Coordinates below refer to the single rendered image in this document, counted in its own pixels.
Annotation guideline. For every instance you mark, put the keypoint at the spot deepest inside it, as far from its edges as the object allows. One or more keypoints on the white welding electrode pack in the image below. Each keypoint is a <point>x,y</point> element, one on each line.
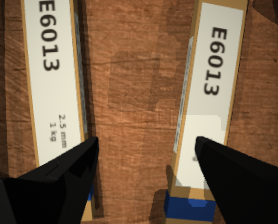
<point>54,76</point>
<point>206,105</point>

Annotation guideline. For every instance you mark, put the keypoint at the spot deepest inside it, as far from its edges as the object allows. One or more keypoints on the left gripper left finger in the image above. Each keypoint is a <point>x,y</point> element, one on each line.
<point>53,193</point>

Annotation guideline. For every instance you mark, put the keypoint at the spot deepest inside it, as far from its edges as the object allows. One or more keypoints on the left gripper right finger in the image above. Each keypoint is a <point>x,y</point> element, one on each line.
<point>244,188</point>

